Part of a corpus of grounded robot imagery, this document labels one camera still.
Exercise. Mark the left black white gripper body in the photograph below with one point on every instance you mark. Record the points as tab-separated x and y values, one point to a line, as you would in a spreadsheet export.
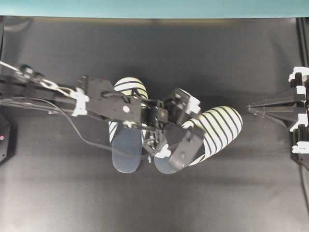
163	121

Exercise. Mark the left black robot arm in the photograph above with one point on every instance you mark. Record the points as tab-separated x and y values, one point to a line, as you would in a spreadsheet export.
138	124

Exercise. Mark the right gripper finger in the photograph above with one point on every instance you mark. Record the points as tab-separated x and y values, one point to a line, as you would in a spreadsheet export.
275	102
285	116

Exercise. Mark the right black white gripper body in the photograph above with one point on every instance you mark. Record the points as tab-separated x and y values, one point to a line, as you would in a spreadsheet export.
299	80

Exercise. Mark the striped slipper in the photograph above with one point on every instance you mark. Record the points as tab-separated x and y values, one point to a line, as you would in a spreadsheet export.
126	142
219	127

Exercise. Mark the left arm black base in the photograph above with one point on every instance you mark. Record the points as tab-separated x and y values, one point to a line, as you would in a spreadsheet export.
8	138

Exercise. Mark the black table mat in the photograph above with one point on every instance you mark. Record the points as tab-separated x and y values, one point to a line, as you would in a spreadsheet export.
54	182

